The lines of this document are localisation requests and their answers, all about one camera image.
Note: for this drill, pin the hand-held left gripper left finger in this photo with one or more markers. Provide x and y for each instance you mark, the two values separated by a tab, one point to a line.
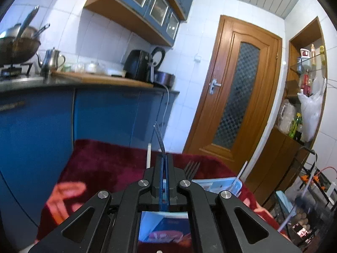
126	205

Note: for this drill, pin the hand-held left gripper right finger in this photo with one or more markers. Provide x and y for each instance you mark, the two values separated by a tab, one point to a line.
200	205

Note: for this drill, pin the light blue utensil holder box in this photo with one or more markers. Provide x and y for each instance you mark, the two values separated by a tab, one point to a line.
221	185

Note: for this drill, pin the red and pink floral blanket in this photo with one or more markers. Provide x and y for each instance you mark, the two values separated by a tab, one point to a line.
105	163

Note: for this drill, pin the light blue plastic box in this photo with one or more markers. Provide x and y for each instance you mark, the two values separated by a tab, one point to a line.
285	201

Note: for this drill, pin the blue lower kitchen cabinets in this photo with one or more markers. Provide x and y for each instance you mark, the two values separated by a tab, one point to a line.
105	116

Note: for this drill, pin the wooden door with glass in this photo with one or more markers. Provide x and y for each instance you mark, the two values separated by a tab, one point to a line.
226	84

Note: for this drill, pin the green bottle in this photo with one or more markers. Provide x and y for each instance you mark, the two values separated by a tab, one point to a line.
296	126

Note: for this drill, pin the wooden cutting board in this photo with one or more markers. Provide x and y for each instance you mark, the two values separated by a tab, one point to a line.
100	79

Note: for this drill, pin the black air fryer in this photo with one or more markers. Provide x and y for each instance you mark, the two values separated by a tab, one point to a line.
137	64

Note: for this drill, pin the white plastic bag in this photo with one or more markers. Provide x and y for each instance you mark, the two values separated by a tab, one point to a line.
312	110

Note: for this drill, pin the steel kettle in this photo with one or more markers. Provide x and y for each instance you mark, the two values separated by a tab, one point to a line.
50	63

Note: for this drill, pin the gas stove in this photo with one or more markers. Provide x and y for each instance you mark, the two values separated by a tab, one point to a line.
13	72

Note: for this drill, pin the large black wok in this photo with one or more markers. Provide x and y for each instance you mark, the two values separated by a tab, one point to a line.
18	50

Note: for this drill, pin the wooden shelf unit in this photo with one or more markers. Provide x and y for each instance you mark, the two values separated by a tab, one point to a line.
295	39

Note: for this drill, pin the steel ladle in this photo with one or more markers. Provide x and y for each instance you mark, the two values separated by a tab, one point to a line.
27	22

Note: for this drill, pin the steel pan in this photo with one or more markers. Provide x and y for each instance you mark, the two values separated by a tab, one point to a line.
8	33

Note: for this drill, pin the white light switch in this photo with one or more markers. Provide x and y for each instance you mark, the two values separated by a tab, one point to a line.
197	58

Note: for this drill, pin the blue upper wall cabinet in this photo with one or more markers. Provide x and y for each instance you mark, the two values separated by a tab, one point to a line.
147	5

